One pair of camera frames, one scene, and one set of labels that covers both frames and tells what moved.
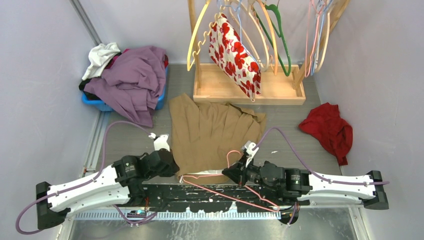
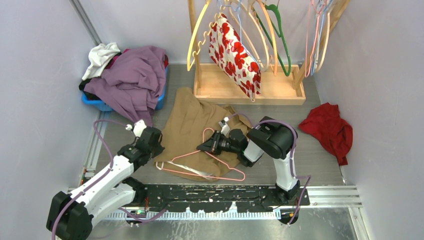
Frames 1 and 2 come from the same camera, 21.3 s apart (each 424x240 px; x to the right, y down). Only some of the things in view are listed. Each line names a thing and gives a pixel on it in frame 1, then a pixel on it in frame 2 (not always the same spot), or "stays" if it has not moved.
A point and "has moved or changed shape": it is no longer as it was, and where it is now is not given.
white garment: [99, 56] stays
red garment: [325, 120] stays
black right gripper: [237, 173] to [211, 146]
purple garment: [132, 82] stays
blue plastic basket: [94, 102] stays
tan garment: [208, 138] has moved or changed shape
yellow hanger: [188, 66] stays
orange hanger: [273, 34] stays
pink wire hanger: [277, 210] to [215, 156]
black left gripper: [173, 168] to [158, 150]
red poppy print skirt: [228, 50] stays
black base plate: [208, 196] stays
